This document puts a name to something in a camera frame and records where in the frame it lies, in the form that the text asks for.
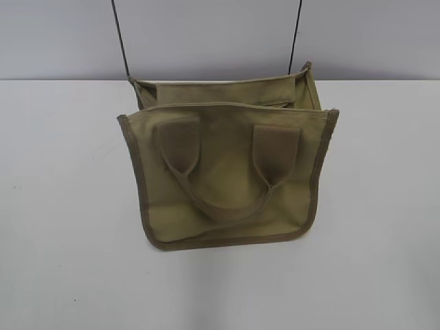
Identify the olive yellow canvas bag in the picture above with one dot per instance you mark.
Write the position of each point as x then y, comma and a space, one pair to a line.
228, 163

